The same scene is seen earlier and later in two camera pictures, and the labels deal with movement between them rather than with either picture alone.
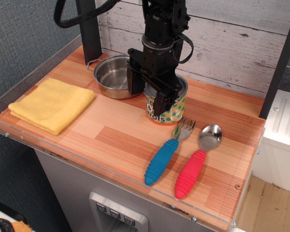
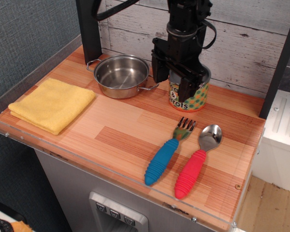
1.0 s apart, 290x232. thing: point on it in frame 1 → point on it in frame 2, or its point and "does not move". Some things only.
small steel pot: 110,73 does not move
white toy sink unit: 277,156 does not move
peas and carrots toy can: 177,114 → 197,101
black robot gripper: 158,68 → 180,54
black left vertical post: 89,30 does not move
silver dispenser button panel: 108,215 does not move
